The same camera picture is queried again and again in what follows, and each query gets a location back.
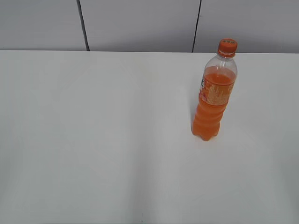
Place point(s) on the orange soda plastic bottle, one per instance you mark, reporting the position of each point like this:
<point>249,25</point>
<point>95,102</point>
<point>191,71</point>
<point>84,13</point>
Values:
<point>217,83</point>

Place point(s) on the orange bottle cap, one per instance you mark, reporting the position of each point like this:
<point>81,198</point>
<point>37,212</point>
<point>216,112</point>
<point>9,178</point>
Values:
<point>227,48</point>

